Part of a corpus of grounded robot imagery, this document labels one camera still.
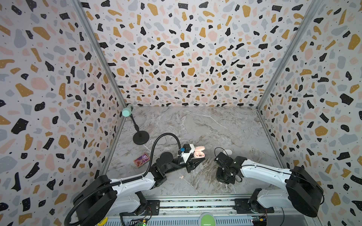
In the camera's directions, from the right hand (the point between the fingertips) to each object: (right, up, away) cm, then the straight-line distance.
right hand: (216, 178), depth 83 cm
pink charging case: (-11, +18, -13) cm, 25 cm away
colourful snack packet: (-46, +9, +7) cm, 48 cm away
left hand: (-9, +18, -14) cm, 24 cm away
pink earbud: (-20, 0, +1) cm, 20 cm away
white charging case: (+10, +13, +11) cm, 20 cm away
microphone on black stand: (-50, +22, +18) cm, 57 cm away
